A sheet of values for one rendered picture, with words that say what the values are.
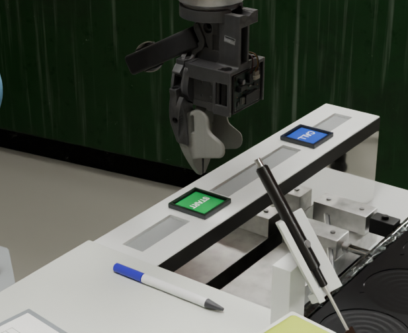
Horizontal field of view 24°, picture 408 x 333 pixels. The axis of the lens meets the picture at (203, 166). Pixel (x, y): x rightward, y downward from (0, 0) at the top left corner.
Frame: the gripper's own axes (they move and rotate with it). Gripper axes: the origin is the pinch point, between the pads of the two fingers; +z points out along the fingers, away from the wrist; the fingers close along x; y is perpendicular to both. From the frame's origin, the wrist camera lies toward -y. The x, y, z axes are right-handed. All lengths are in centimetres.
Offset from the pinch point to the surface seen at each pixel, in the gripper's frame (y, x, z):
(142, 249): 1.3, -12.1, 6.1
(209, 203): 1.8, 0.5, 5.2
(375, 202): 6.2, 38.9, 19.7
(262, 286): 10.3, -0.4, 13.6
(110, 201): -136, 136, 102
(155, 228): -0.5, -7.5, 6.1
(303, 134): 0.0, 25.9, 5.3
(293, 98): -80, 161, 59
